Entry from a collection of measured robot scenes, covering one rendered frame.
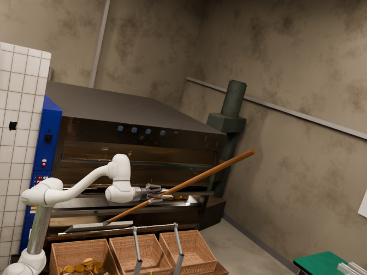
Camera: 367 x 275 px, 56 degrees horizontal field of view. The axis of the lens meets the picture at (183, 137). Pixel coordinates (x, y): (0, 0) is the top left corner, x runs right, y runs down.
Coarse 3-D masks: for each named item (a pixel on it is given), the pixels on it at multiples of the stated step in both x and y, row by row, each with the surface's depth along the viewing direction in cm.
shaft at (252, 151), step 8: (248, 152) 169; (232, 160) 177; (240, 160) 175; (216, 168) 187; (224, 168) 184; (200, 176) 197; (184, 184) 209; (168, 192) 222; (136, 208) 254; (120, 216) 273
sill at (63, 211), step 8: (56, 208) 327; (64, 208) 331; (72, 208) 335; (80, 208) 339; (88, 208) 343; (96, 208) 347; (104, 208) 351; (112, 208) 355; (120, 208) 360; (128, 208) 366; (144, 208) 378; (152, 208) 384; (160, 208) 390; (168, 208) 396; (176, 208) 403
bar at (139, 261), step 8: (168, 224) 354; (176, 224) 359; (64, 232) 293; (72, 232) 296; (80, 232) 300; (88, 232) 304; (96, 232) 309; (176, 232) 357; (136, 240) 328; (176, 240) 355; (136, 248) 325; (136, 264) 321; (176, 264) 350; (136, 272) 320; (176, 272) 349
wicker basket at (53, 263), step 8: (88, 240) 348; (96, 240) 352; (104, 240) 358; (56, 248) 330; (64, 248) 334; (72, 248) 338; (80, 248) 344; (88, 248) 348; (96, 248) 353; (104, 248) 358; (56, 256) 330; (64, 256) 335; (80, 256) 344; (96, 256) 354; (104, 256) 356; (112, 256) 341; (56, 264) 310; (64, 264) 336; (72, 264) 340; (80, 264) 344; (104, 264) 354; (112, 264) 340; (56, 272) 308; (64, 272) 333; (72, 272) 335; (80, 272) 338; (104, 272) 347; (112, 272) 338
